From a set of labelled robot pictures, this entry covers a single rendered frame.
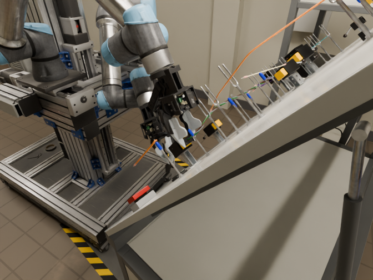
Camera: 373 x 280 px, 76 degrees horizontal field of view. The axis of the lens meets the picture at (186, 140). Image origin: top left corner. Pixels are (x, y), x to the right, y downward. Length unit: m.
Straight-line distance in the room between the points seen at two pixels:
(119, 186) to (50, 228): 0.59
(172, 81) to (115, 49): 0.18
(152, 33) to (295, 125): 0.47
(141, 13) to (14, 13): 0.53
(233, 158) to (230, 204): 0.78
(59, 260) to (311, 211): 1.57
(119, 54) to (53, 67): 0.62
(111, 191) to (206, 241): 1.16
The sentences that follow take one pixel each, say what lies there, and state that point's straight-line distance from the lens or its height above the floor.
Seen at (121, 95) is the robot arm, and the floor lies 1.18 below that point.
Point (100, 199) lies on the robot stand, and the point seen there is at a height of 0.21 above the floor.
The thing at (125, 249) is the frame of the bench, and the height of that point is 0.80.
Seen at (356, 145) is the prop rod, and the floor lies 1.40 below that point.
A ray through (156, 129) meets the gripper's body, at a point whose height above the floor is 1.16.
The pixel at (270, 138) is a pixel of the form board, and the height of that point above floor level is 1.46.
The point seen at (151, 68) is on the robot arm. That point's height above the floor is 1.38.
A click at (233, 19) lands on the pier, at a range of 3.00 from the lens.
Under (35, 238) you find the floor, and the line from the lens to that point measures 2.15.
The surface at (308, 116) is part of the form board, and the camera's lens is 0.19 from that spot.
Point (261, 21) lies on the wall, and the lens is 3.06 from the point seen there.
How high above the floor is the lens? 1.58
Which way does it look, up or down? 36 degrees down
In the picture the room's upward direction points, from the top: straight up
